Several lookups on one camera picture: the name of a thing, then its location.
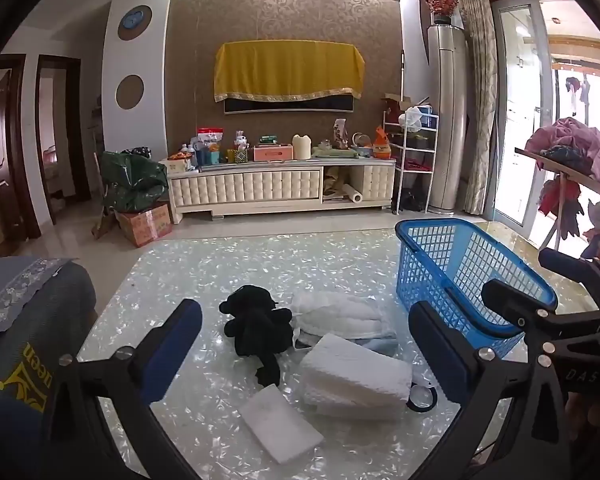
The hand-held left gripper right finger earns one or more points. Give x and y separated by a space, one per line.
442 355

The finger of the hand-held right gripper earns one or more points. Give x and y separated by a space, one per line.
565 265
510 302

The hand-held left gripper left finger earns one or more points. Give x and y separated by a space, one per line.
172 355

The black plush toy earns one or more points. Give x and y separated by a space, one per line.
255 320

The white quilted towel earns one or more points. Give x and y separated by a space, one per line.
355 375

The blue plastic basket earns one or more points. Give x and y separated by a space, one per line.
430 260

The white ruffled cloth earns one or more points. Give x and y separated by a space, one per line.
340 310

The white foam sheet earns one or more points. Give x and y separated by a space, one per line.
280 425

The black tape roll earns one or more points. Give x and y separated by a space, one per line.
422 400

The red garment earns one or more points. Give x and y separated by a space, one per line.
560 200

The wooden clothes rack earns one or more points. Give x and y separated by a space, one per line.
570 167

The pink garment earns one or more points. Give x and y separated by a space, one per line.
580 135

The red printed cardboard box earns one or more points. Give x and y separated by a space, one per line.
145 225

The glass sliding door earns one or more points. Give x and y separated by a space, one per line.
520 110

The white metal shelf rack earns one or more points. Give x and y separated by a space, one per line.
434 160

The patterned beige curtain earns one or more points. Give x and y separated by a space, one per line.
482 110

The green plastic bag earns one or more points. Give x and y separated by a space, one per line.
132 180

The cream tufted television cabinet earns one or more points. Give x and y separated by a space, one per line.
245 187

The white paper roll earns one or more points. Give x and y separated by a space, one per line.
352 194

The standing air conditioner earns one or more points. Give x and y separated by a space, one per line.
447 120

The orange toy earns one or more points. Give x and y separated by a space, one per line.
381 145

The white plastic bag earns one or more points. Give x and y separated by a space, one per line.
411 119

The red and white snack bag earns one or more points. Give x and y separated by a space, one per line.
211 137

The pink storage box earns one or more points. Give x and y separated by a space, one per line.
272 152

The brown cardboard box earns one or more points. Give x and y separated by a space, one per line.
396 101

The cream candle jar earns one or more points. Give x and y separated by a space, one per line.
302 146

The dark wooden door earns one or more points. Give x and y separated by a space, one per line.
2 160

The black television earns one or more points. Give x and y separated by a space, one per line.
290 105

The red flower vase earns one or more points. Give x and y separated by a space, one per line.
442 5

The yellow television cover cloth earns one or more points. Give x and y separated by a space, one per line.
287 70

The brown round wall disc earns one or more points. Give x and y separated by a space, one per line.
130 91

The blue wall clock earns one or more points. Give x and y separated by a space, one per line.
133 20

